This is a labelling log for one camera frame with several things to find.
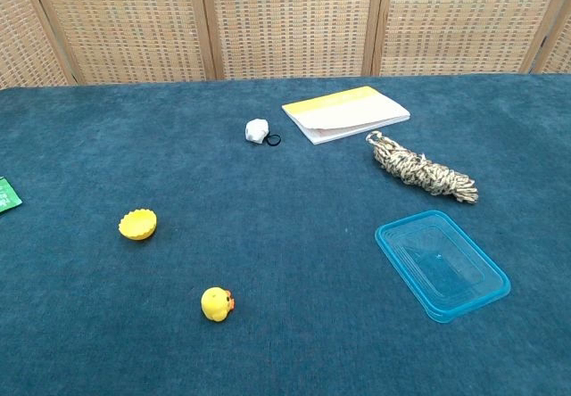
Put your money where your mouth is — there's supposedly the green snack packet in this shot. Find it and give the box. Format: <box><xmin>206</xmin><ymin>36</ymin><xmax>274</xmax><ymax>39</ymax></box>
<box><xmin>0</xmin><ymin>176</ymin><xmax>23</xmax><ymax>216</ymax></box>

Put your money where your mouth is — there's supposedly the beige braided rope bundle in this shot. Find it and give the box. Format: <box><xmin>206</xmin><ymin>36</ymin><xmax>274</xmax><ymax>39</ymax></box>
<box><xmin>365</xmin><ymin>130</ymin><xmax>480</xmax><ymax>204</ymax></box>

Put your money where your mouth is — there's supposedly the yellow rubber duck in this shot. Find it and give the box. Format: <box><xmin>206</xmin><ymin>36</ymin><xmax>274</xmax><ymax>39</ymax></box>
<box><xmin>200</xmin><ymin>285</ymin><xmax>236</xmax><ymax>323</ymax></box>

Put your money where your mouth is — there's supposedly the white crumpled ball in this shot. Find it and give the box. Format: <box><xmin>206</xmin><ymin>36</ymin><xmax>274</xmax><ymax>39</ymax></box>
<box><xmin>244</xmin><ymin>118</ymin><xmax>270</xmax><ymax>145</ymax></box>

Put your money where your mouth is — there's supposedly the clear blue plastic container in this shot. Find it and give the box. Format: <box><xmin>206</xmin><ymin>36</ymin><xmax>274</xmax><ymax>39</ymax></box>
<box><xmin>374</xmin><ymin>210</ymin><xmax>512</xmax><ymax>325</ymax></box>

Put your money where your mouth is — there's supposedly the woven bamboo screen panel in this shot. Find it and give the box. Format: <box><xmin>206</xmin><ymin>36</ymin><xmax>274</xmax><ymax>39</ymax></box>
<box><xmin>533</xmin><ymin>0</ymin><xmax>571</xmax><ymax>75</ymax></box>
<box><xmin>363</xmin><ymin>0</ymin><xmax>566</xmax><ymax>77</ymax></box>
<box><xmin>26</xmin><ymin>0</ymin><xmax>224</xmax><ymax>86</ymax></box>
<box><xmin>186</xmin><ymin>0</ymin><xmax>387</xmax><ymax>80</ymax></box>
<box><xmin>0</xmin><ymin>0</ymin><xmax>79</xmax><ymax>90</ymax></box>

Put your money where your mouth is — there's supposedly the dark blue table cloth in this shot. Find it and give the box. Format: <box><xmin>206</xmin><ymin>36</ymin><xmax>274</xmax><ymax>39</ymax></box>
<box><xmin>0</xmin><ymin>73</ymin><xmax>571</xmax><ymax>396</ymax></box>

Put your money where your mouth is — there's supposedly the yellow and white notebook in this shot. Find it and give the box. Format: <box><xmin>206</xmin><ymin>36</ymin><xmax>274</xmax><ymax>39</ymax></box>
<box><xmin>281</xmin><ymin>85</ymin><xmax>411</xmax><ymax>146</ymax></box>

